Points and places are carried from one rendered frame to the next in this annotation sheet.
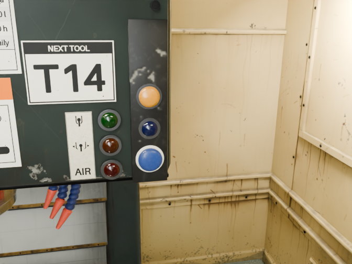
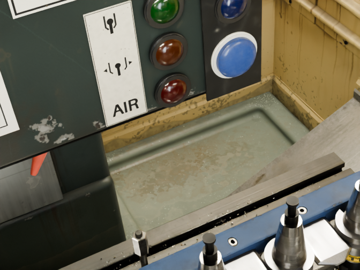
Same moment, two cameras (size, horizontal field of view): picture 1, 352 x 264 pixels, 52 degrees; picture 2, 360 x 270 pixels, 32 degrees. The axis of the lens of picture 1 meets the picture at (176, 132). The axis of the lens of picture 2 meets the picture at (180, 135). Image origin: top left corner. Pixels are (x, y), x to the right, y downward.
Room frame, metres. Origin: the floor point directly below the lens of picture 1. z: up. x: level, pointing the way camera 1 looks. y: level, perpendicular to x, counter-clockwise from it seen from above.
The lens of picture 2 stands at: (0.09, 0.14, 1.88)
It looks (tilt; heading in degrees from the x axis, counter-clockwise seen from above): 42 degrees down; 350
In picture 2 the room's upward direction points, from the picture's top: 6 degrees counter-clockwise
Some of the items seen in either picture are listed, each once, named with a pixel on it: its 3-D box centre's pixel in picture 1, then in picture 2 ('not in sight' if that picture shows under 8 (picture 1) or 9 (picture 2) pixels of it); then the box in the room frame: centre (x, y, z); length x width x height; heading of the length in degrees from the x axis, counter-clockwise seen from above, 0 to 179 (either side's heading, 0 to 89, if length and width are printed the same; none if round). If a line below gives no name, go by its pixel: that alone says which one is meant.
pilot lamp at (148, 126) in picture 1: (149, 128); (233, 4); (0.43, 0.03, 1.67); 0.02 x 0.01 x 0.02; 102
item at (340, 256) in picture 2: not in sight; (324, 244); (0.55, -0.12, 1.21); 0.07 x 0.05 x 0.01; 12
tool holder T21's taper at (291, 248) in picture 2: not in sight; (290, 238); (0.53, -0.07, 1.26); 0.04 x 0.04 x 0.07
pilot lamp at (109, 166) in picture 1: (111, 169); (173, 90); (0.42, 0.08, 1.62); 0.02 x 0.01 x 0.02; 102
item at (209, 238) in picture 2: not in sight; (209, 247); (0.51, 0.04, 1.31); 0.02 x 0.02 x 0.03
